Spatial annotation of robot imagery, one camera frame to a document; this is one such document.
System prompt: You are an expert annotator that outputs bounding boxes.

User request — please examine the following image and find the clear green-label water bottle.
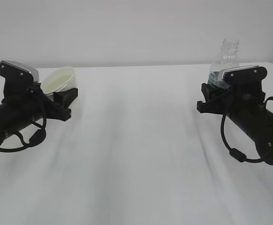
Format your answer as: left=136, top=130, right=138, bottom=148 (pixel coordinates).
left=207, top=38, right=239, bottom=89

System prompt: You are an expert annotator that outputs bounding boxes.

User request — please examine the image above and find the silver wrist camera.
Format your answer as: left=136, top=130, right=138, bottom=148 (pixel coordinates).
left=217, top=65, right=267, bottom=85
left=0, top=60, right=39, bottom=82

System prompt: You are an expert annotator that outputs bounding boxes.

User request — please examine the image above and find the black right camera cable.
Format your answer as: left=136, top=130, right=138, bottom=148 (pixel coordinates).
left=219, top=96, right=273, bottom=164

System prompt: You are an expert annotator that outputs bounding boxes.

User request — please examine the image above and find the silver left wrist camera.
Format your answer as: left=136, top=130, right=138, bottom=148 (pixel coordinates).
left=0, top=60, right=39, bottom=82

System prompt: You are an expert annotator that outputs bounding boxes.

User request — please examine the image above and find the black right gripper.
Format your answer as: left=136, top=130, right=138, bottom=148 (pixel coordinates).
left=197, top=83, right=267, bottom=117

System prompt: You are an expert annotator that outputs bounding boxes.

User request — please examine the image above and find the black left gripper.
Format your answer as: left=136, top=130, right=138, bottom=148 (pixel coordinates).
left=2, top=80, right=78, bottom=121

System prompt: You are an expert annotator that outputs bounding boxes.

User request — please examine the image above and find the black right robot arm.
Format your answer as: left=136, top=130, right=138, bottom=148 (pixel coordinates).
left=197, top=83, right=273, bottom=165

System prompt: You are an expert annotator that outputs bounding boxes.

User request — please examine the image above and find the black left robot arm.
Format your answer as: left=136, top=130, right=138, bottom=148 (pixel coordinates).
left=0, top=83, right=78, bottom=153

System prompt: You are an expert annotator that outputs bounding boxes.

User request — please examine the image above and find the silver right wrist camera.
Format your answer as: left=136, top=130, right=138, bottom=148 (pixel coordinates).
left=217, top=65, right=267, bottom=85

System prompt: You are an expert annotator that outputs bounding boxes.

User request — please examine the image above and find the white paper cup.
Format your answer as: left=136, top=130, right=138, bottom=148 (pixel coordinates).
left=40, top=67, right=77, bottom=96

